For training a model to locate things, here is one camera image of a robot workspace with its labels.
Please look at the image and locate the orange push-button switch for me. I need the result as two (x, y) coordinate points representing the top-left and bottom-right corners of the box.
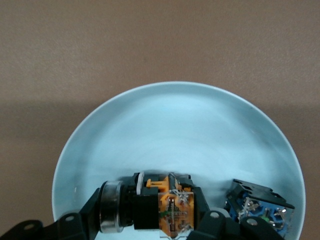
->
(98, 171), (201, 239)

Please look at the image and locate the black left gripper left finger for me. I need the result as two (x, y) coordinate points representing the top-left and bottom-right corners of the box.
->
(0, 187), (101, 240)

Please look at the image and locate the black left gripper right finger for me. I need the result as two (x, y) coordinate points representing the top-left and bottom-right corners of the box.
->
(186, 186), (286, 240)

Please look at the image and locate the light blue round plate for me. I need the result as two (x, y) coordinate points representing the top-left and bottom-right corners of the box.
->
(51, 80), (307, 240)

